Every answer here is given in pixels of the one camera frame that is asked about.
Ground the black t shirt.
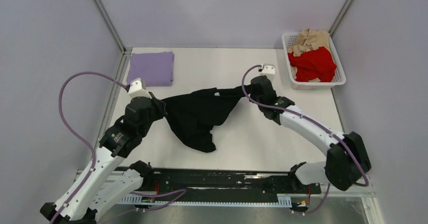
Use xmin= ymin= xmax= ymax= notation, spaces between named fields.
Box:
xmin=162 ymin=86 xmax=245 ymax=153

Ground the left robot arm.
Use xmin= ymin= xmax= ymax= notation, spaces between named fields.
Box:
xmin=40 ymin=93 xmax=167 ymax=223

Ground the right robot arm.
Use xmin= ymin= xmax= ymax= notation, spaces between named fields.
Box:
xmin=248 ymin=76 xmax=371 ymax=193

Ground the folded purple t shirt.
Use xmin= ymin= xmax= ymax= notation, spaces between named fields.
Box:
xmin=126 ymin=51 xmax=175 ymax=87

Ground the red t shirt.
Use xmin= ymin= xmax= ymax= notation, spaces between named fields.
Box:
xmin=288 ymin=47 xmax=337 ymax=83

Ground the beige t shirt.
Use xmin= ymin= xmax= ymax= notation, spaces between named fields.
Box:
xmin=287 ymin=29 xmax=330 ymax=79

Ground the white plastic basket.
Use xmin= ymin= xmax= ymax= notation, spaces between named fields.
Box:
xmin=282 ymin=29 xmax=346 ymax=90

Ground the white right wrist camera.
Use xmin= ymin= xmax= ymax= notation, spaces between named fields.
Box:
xmin=258 ymin=64 xmax=276 ymax=82

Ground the left aluminium frame post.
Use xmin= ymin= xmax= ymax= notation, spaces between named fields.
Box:
xmin=92 ymin=0 xmax=126 ymax=54

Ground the aluminium frame post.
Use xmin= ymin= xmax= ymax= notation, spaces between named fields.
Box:
xmin=92 ymin=0 xmax=126 ymax=54
xmin=329 ymin=0 xmax=355 ymax=37

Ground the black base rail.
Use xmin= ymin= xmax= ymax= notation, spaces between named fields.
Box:
xmin=138 ymin=168 xmax=322 ymax=201

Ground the white slotted cable duct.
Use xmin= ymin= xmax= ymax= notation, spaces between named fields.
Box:
xmin=117 ymin=194 xmax=292 ymax=208

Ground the right aluminium frame post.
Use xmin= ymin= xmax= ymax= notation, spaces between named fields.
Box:
xmin=329 ymin=0 xmax=355 ymax=37

